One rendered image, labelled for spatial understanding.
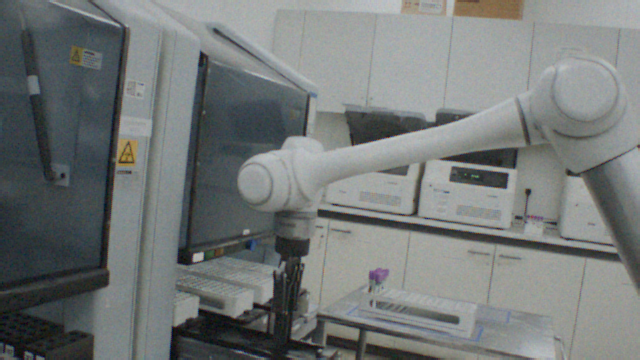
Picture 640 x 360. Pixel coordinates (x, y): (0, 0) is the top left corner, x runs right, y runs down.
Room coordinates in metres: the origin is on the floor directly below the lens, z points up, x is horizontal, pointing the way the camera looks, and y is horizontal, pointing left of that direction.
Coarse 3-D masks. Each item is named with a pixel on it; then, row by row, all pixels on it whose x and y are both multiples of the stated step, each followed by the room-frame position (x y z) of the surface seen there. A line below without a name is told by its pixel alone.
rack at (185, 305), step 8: (176, 296) 1.27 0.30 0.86; (184, 296) 1.28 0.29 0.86; (192, 296) 1.30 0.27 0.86; (176, 304) 1.21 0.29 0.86; (184, 304) 1.23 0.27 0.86; (192, 304) 1.26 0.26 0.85; (176, 312) 1.21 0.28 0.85; (184, 312) 1.23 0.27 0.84; (192, 312) 1.27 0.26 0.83; (176, 320) 1.21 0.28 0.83; (184, 320) 1.24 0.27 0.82
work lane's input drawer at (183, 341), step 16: (192, 320) 1.25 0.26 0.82; (208, 320) 1.29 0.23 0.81; (176, 336) 1.18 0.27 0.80; (192, 336) 1.18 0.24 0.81; (208, 336) 1.17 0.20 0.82; (224, 336) 1.22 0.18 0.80; (240, 336) 1.23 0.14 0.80; (256, 336) 1.25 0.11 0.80; (176, 352) 1.18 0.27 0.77; (192, 352) 1.17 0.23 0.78; (208, 352) 1.15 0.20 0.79; (224, 352) 1.14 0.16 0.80; (240, 352) 1.13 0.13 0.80; (256, 352) 1.13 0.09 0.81; (272, 352) 1.12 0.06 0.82; (288, 352) 1.17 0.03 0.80; (304, 352) 1.18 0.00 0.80; (320, 352) 1.14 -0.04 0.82; (336, 352) 1.18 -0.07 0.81
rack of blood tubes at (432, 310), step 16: (368, 304) 1.46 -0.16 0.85; (384, 304) 1.51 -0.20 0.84; (400, 304) 1.43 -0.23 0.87; (416, 304) 1.41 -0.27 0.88; (432, 304) 1.42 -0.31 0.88; (448, 304) 1.43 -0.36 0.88; (464, 304) 1.44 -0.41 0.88; (400, 320) 1.42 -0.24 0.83; (416, 320) 1.41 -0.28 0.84; (432, 320) 1.47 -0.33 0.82; (448, 320) 1.47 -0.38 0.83; (464, 320) 1.37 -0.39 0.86
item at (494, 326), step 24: (360, 288) 1.77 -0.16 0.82; (336, 312) 1.46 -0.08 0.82; (480, 312) 1.62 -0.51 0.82; (504, 312) 1.64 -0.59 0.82; (360, 336) 1.83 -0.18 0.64; (408, 336) 1.35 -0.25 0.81; (432, 336) 1.34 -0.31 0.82; (456, 336) 1.36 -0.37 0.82; (480, 336) 1.37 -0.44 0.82; (504, 336) 1.39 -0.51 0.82; (528, 336) 1.41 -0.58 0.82; (552, 336) 1.43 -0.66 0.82
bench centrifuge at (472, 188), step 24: (456, 120) 3.54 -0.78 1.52; (432, 168) 3.42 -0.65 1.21; (456, 168) 3.38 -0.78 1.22; (480, 168) 3.34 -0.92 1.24; (504, 168) 3.31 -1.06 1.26; (432, 192) 3.36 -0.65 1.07; (456, 192) 3.32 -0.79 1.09; (480, 192) 3.27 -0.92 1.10; (504, 192) 3.23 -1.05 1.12; (432, 216) 3.36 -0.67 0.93; (456, 216) 3.31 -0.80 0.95; (480, 216) 3.27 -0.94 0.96; (504, 216) 3.22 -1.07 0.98
